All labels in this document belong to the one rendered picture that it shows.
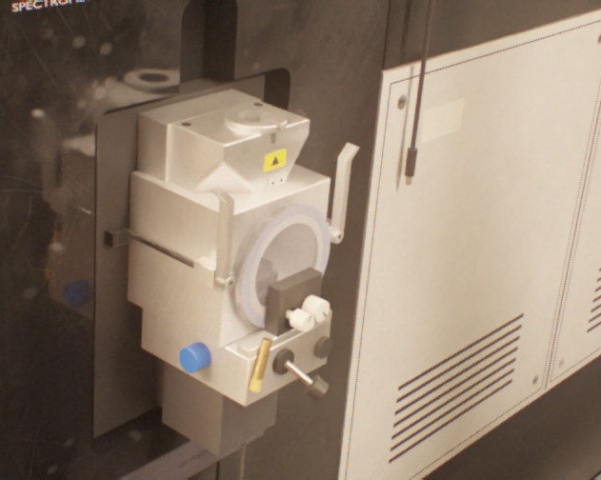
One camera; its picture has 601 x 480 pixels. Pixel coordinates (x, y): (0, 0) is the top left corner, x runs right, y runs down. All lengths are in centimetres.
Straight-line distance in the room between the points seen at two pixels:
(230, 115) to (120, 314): 16
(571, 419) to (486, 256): 41
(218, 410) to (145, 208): 15
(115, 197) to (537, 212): 60
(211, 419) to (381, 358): 30
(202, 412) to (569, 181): 60
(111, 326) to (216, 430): 10
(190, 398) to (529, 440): 72
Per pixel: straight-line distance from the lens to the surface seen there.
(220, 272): 75
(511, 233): 125
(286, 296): 79
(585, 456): 151
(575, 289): 145
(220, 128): 78
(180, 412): 88
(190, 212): 77
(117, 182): 80
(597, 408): 161
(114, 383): 87
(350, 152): 81
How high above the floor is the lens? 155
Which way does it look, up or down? 25 degrees down
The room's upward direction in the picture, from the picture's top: 5 degrees clockwise
